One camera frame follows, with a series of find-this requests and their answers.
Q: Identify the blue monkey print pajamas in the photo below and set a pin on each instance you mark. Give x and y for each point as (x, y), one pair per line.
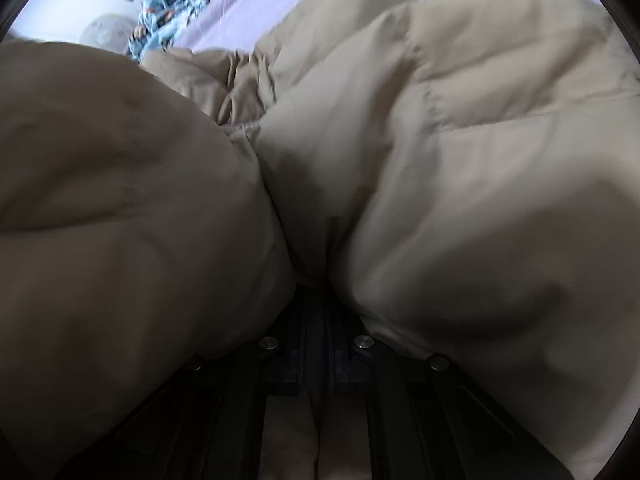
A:
(160, 23)

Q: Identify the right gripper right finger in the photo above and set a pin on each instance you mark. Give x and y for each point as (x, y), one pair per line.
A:
(361, 370)

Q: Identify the beige puffer jacket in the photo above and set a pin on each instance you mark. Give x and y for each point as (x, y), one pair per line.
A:
(457, 177)

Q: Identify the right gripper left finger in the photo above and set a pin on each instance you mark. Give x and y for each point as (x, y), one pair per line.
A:
(281, 366)

